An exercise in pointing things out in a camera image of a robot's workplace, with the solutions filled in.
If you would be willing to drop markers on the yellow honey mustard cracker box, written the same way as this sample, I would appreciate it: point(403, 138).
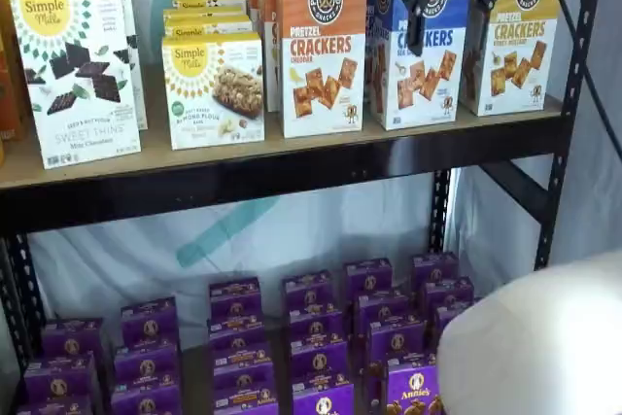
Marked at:
point(520, 70)

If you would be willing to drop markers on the Simple Mills almond bars box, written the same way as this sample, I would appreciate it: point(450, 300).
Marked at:
point(204, 11)
point(214, 94)
point(209, 1)
point(209, 24)

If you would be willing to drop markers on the purple Annie's snack box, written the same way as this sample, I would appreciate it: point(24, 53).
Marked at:
point(58, 376)
point(396, 337)
point(245, 403)
point(444, 318)
point(53, 407)
point(383, 308)
point(149, 320)
point(323, 398)
point(318, 356)
point(447, 296)
point(369, 276)
point(73, 337)
point(413, 390)
point(237, 335)
point(146, 398)
point(308, 288)
point(435, 269)
point(146, 361)
point(316, 325)
point(242, 369)
point(234, 296)

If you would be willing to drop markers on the Simple Mills sweet thins box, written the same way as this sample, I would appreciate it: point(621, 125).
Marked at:
point(78, 94)
point(137, 109)

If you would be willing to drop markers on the black metal shelf frame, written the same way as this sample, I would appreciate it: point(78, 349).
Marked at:
point(291, 177)

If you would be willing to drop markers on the orange snack box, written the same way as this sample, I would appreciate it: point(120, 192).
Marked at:
point(7, 94)

